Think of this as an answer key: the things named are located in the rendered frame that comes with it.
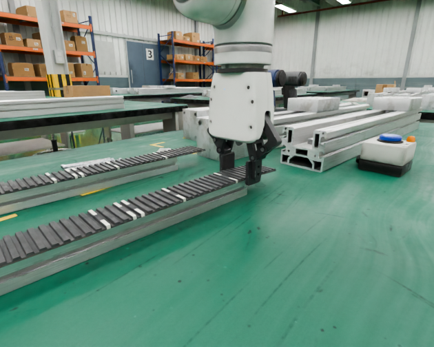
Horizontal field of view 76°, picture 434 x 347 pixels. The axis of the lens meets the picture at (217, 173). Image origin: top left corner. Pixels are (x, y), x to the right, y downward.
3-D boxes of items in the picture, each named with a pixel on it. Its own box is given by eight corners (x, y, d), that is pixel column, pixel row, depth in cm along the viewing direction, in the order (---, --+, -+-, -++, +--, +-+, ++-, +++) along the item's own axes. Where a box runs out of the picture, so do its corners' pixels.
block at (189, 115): (202, 143, 84) (202, 111, 81) (183, 138, 93) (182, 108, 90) (228, 139, 90) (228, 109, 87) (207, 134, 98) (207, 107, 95)
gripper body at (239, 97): (200, 62, 42) (201, 136, 45) (253, 59, 35) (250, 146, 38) (234, 65, 47) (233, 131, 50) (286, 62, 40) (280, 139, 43)
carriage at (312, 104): (316, 121, 89) (318, 99, 87) (286, 118, 96) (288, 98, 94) (337, 117, 99) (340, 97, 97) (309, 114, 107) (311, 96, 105)
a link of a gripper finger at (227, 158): (209, 136, 47) (209, 173, 49) (222, 138, 45) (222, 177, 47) (222, 133, 49) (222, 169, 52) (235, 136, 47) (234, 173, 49)
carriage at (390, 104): (406, 120, 92) (410, 98, 90) (370, 117, 100) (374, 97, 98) (418, 116, 103) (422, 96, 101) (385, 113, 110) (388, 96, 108)
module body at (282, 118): (249, 155, 70) (251, 122, 67) (222, 149, 77) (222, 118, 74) (366, 124, 122) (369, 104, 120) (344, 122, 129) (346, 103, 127)
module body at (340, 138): (322, 173, 57) (326, 131, 54) (280, 163, 64) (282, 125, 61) (417, 129, 109) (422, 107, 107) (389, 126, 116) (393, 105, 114)
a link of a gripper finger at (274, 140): (246, 98, 41) (234, 131, 44) (286, 124, 37) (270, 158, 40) (251, 98, 42) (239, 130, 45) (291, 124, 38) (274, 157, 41)
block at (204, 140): (232, 164, 62) (233, 122, 59) (196, 155, 71) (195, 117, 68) (257, 158, 68) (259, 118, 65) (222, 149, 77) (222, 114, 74)
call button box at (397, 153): (400, 177, 54) (407, 146, 52) (349, 167, 60) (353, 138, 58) (410, 169, 59) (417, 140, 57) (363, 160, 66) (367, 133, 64)
